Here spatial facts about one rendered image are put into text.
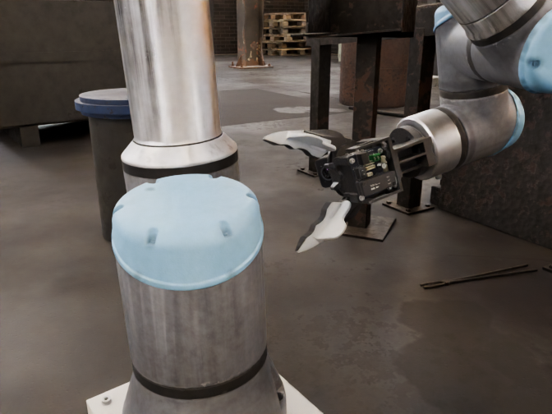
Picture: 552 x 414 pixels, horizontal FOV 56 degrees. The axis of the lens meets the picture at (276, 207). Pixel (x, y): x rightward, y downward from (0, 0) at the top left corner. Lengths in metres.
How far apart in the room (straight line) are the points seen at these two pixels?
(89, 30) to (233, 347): 2.71
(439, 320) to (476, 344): 0.10
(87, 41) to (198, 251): 2.69
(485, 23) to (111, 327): 0.94
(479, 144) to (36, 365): 0.89
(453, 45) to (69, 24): 2.57
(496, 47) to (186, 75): 0.34
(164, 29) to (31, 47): 2.45
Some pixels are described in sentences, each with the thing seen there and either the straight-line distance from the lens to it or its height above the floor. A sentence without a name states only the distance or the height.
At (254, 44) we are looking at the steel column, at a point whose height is 0.34.
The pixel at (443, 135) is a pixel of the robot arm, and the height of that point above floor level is 0.48.
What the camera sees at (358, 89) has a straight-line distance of 1.58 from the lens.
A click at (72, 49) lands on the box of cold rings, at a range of 3.09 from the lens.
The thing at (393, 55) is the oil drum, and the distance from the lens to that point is 4.21.
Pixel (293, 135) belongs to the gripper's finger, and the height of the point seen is 0.49.
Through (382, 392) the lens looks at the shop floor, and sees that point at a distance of 1.00.
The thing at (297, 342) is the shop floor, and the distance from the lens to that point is 1.11.
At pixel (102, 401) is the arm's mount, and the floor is 0.19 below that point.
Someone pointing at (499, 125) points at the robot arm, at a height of 0.49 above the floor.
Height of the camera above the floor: 0.62
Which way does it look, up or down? 19 degrees down
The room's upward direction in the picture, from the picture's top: straight up
